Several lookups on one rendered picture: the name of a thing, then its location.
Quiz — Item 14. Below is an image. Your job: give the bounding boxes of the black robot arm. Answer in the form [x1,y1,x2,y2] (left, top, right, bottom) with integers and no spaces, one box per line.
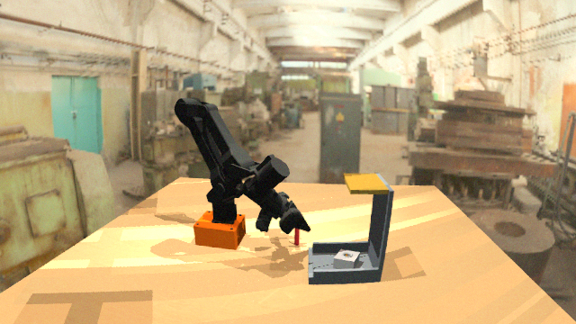
[175,97,290,232]

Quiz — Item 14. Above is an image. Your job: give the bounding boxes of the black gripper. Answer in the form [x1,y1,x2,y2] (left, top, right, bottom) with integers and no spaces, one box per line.
[259,189,311,235]

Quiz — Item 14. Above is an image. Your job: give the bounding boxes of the red peg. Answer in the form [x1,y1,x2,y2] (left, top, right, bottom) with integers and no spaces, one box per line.
[294,228,300,246]

